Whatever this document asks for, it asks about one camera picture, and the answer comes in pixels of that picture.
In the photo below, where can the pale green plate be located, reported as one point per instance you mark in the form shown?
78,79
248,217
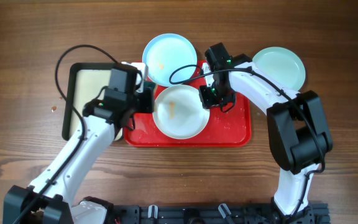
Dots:
282,65

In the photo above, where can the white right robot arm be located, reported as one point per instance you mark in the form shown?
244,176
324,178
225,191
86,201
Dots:
298,132

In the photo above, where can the white plate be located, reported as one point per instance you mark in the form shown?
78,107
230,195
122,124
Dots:
178,112

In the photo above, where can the green scrubbing sponge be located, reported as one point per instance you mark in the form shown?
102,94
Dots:
150,85

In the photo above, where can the light blue plate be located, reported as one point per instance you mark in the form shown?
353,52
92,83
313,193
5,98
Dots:
164,54

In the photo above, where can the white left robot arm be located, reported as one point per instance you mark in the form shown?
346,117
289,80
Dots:
49,197

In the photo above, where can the black tray with soapy water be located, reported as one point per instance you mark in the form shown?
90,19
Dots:
85,82

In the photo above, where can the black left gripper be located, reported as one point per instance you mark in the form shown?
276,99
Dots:
146,106

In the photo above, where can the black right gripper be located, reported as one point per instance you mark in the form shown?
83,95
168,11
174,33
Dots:
207,102

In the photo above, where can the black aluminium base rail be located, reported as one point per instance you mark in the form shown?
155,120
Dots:
248,214

